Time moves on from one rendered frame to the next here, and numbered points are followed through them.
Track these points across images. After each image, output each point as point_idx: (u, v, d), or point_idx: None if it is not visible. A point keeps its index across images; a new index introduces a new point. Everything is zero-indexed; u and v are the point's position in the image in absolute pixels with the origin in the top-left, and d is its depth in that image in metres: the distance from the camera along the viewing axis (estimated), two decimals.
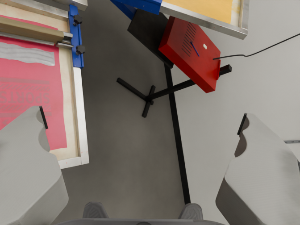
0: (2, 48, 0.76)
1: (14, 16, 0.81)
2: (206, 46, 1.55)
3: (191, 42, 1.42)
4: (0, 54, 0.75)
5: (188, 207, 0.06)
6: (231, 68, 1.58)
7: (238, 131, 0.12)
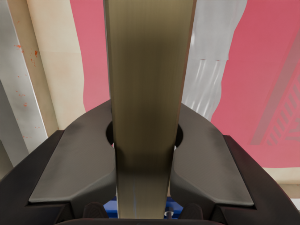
0: (196, 73, 0.25)
1: (71, 27, 0.23)
2: None
3: None
4: (214, 78, 0.26)
5: (188, 207, 0.06)
6: None
7: None
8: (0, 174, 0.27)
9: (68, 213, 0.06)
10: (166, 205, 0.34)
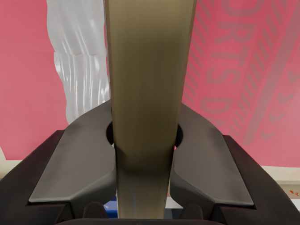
0: (75, 68, 0.25)
1: None
2: None
3: None
4: (97, 73, 0.25)
5: (188, 207, 0.06)
6: None
7: None
8: None
9: (68, 213, 0.06)
10: None
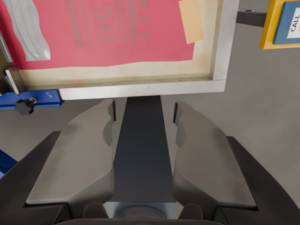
0: None
1: None
2: None
3: None
4: None
5: (188, 207, 0.06)
6: None
7: (173, 120, 0.13)
8: None
9: (66, 214, 0.06)
10: (31, 94, 0.52)
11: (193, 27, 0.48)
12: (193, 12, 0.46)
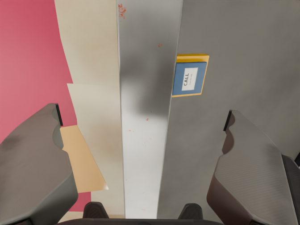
0: None
1: None
2: None
3: None
4: None
5: (188, 207, 0.06)
6: None
7: (224, 128, 0.12)
8: None
9: None
10: None
11: (81, 172, 0.22)
12: (75, 151, 0.21)
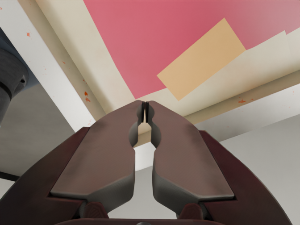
0: None
1: None
2: None
3: None
4: None
5: (188, 207, 0.06)
6: None
7: (146, 119, 0.13)
8: None
9: (84, 210, 0.06)
10: None
11: (189, 71, 0.24)
12: (214, 58, 0.23)
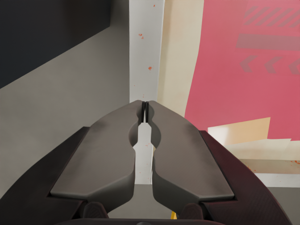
0: None
1: None
2: None
3: None
4: None
5: (188, 207, 0.06)
6: None
7: (146, 119, 0.13)
8: None
9: (84, 210, 0.06)
10: None
11: (229, 134, 0.32)
12: (248, 135, 0.32)
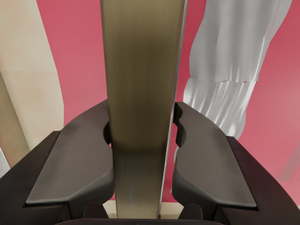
0: (214, 99, 0.19)
1: (41, 39, 0.16)
2: None
3: None
4: (238, 104, 0.19)
5: (188, 207, 0.06)
6: None
7: (173, 120, 0.13)
8: None
9: (66, 214, 0.06)
10: None
11: None
12: None
